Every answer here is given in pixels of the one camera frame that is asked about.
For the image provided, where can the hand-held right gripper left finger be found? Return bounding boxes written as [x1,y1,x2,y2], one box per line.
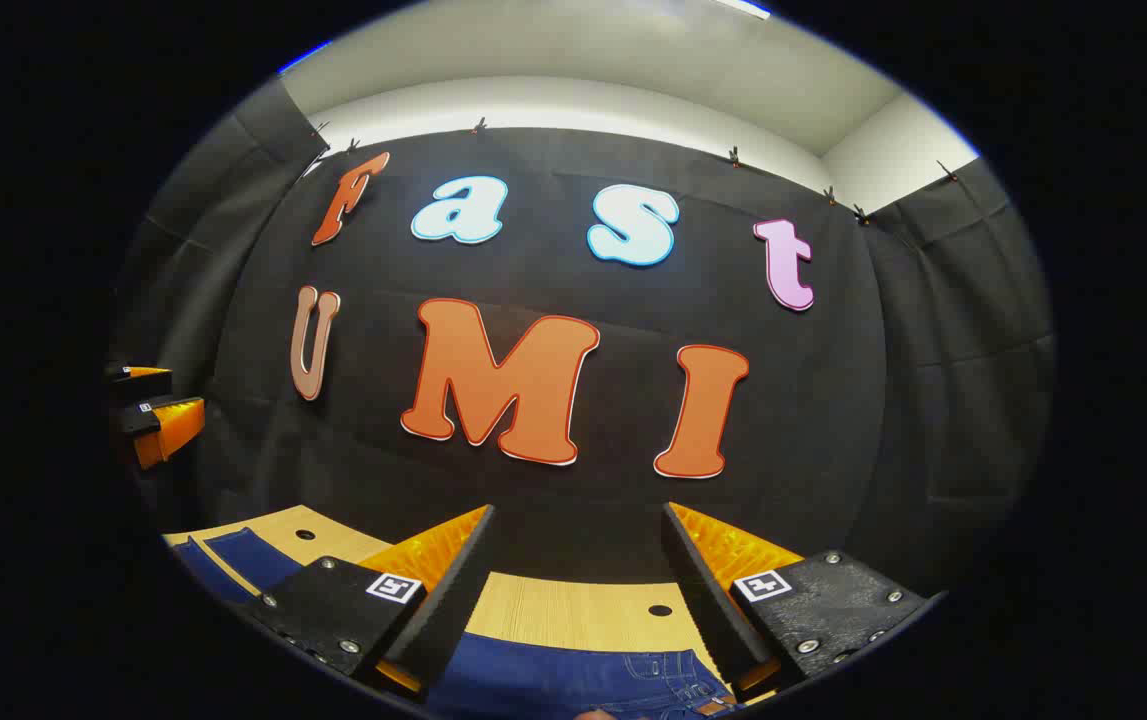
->
[249,504,497,703]

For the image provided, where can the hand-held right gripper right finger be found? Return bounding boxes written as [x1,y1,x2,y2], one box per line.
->
[660,501,934,703]

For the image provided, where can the blue denim jeans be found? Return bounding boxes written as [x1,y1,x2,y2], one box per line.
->
[171,527,746,720]

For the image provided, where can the row of black spring clamps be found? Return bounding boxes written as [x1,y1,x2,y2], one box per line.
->
[311,116,962,227]

